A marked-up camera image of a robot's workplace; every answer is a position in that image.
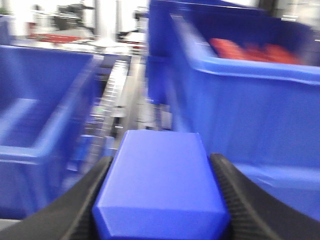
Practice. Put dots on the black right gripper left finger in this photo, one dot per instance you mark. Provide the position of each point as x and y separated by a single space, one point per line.
69 217

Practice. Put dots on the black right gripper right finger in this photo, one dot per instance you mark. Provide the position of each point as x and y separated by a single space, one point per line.
254 213

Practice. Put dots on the small blue plastic box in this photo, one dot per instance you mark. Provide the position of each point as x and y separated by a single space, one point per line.
160 186

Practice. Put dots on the white roller conveyor track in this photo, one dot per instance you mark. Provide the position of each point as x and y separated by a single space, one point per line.
99 131

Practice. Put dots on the blue bin with red parts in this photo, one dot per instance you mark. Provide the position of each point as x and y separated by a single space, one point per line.
248 84

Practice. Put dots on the blue plastic bin left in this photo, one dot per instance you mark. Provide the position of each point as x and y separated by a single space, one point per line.
46 97

